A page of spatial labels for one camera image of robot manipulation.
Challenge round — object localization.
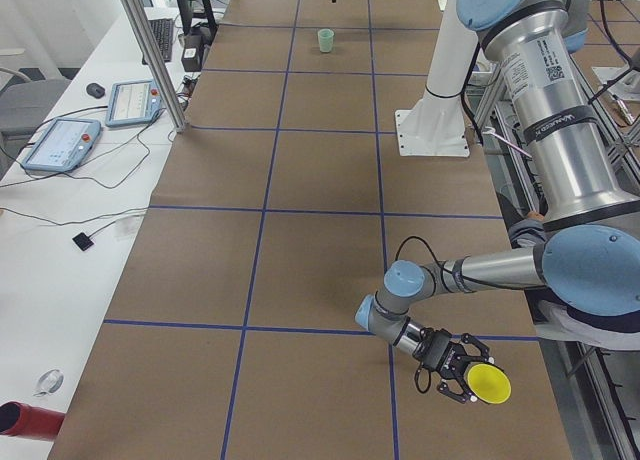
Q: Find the seated person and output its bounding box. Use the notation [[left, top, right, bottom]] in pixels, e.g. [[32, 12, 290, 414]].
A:
[[496, 193, 547, 249]]

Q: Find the black computer mouse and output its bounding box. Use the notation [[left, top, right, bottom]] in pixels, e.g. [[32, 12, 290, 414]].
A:
[[86, 82, 106, 99]]

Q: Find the yellow plastic cup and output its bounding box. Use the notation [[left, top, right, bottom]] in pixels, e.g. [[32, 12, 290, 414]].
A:
[[466, 363, 512, 405]]

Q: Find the small black square device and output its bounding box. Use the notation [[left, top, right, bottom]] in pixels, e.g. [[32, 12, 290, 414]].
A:
[[72, 232, 94, 251]]

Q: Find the aluminium frame post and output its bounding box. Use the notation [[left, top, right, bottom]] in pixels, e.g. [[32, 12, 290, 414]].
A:
[[120, 0, 187, 133]]

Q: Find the black keyboard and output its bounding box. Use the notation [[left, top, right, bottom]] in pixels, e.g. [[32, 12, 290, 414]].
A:
[[149, 18, 174, 63]]

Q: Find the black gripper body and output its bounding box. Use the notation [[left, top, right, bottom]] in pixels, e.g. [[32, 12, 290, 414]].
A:
[[417, 329, 471, 380]]

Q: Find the near blue teach pendant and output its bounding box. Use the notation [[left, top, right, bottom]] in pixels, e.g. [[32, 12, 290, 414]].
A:
[[21, 117, 102, 173]]

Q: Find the far blue teach pendant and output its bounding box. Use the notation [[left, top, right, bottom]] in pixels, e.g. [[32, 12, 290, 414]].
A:
[[105, 79, 163, 128]]

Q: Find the brown paper table cover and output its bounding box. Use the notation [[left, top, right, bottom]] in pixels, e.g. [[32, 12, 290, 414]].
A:
[[51, 0, 571, 459]]

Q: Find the black box with label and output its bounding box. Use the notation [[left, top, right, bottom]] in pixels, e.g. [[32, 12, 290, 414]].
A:
[[181, 27, 212, 72]]

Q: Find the white pillar with base plate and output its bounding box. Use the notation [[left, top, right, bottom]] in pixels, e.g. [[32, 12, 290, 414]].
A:
[[395, 0, 477, 157]]

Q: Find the blue teach pendant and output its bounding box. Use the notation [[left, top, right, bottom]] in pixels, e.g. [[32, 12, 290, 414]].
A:
[[105, 79, 163, 128], [21, 117, 102, 173]]

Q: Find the red cylinder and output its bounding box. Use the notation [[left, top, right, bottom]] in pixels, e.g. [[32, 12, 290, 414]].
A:
[[1, 401, 65, 441]]

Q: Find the pale green plastic cup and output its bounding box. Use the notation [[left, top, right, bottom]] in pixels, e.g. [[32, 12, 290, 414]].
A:
[[317, 28, 335, 53]]

